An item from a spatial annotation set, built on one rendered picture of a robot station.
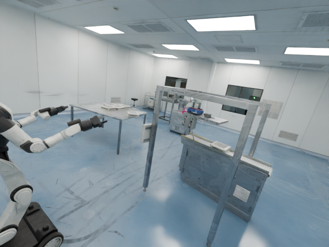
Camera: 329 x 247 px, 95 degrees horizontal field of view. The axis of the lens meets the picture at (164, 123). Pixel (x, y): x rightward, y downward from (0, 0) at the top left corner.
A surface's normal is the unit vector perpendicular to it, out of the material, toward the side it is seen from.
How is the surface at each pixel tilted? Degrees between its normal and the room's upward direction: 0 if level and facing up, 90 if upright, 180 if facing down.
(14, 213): 90
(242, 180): 90
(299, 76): 90
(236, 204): 90
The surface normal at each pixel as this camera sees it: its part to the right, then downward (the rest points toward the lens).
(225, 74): -0.54, 0.14
